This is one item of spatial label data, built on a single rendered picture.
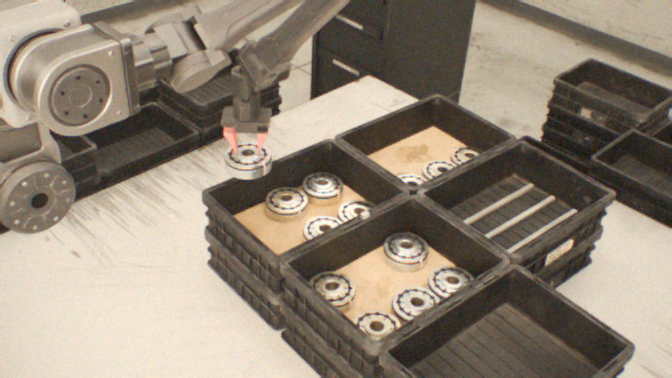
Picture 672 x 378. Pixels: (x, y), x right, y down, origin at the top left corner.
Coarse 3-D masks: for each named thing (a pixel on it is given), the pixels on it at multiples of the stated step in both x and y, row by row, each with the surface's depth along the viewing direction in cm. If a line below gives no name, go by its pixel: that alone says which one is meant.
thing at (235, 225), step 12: (324, 144) 192; (336, 144) 191; (288, 156) 186; (372, 168) 183; (228, 180) 176; (240, 180) 178; (204, 192) 172; (408, 192) 176; (204, 204) 172; (216, 204) 169; (384, 204) 172; (228, 216) 166; (240, 228) 163; (336, 228) 164; (252, 240) 160; (312, 240) 161; (264, 252) 157; (288, 252) 157; (276, 264) 156
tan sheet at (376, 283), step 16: (368, 256) 172; (432, 256) 174; (352, 272) 168; (368, 272) 168; (384, 272) 168; (400, 272) 169; (416, 272) 169; (368, 288) 164; (384, 288) 164; (400, 288) 164; (368, 304) 160; (384, 304) 160; (352, 320) 156
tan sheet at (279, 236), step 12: (348, 192) 192; (264, 204) 186; (312, 204) 187; (336, 204) 187; (240, 216) 182; (252, 216) 182; (264, 216) 182; (312, 216) 183; (336, 216) 184; (252, 228) 178; (264, 228) 179; (276, 228) 179; (288, 228) 179; (300, 228) 179; (264, 240) 175; (276, 240) 175; (288, 240) 175; (300, 240) 176; (276, 252) 172
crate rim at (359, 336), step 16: (384, 208) 171; (432, 208) 172; (352, 224) 166; (320, 240) 161; (480, 240) 163; (288, 256) 156; (496, 256) 160; (288, 272) 152; (304, 288) 149; (464, 288) 151; (320, 304) 147; (336, 320) 144; (416, 320) 143; (352, 336) 141; (368, 336) 139; (384, 336) 139; (368, 352) 139
